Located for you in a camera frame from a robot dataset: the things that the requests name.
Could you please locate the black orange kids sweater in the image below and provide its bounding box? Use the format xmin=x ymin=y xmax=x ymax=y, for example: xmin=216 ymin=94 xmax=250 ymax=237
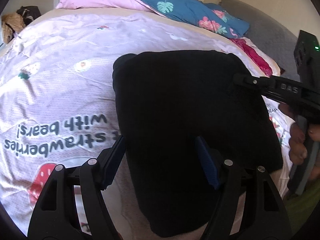
xmin=112 ymin=50 xmax=283 ymax=237

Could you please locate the person's right hand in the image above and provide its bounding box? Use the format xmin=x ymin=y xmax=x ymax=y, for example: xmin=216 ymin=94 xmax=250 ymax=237
xmin=278 ymin=103 xmax=319 ymax=165

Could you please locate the red floral pillow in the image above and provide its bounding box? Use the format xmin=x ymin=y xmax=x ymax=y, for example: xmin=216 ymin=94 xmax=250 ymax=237
xmin=229 ymin=37 xmax=281 ymax=77

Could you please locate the grey upholstered headboard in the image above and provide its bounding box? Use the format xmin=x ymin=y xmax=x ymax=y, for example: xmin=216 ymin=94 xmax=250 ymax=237
xmin=220 ymin=0 xmax=300 ymax=81

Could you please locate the pink strawberry print bedsheet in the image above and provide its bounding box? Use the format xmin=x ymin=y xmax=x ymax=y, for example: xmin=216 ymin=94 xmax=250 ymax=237
xmin=0 ymin=12 xmax=296 ymax=240

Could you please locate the blue floral pink quilt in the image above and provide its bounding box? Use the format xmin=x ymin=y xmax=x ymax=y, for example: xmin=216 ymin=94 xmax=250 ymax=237
xmin=56 ymin=0 xmax=249 ymax=38

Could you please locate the black bag on floor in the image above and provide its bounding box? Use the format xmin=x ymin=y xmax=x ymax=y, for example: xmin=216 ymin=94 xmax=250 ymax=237
xmin=16 ymin=5 xmax=41 ymax=26

